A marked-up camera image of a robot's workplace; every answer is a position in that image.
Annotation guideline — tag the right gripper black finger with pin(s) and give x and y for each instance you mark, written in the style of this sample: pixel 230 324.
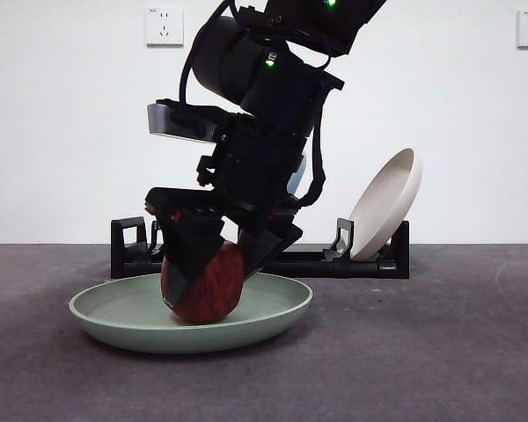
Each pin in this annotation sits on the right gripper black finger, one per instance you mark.
pixel 264 248
pixel 185 259

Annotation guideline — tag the red apple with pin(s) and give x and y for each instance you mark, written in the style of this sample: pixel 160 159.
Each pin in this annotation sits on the red apple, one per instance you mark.
pixel 215 285

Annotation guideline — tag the green plate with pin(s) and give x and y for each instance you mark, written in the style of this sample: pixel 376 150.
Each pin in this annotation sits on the green plate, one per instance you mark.
pixel 127 307

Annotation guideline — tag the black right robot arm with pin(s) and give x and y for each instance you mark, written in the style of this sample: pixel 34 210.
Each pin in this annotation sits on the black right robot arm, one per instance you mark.
pixel 273 88

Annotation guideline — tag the blue plate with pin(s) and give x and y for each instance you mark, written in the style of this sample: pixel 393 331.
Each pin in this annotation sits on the blue plate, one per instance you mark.
pixel 298 178

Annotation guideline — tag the black plate rack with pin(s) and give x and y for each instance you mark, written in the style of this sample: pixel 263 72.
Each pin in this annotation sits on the black plate rack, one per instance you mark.
pixel 369 266

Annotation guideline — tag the beige plate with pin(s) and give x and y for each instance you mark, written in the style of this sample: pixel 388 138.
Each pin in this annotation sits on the beige plate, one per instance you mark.
pixel 387 198

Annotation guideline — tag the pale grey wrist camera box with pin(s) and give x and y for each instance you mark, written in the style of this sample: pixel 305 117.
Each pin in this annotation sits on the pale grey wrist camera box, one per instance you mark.
pixel 163 121

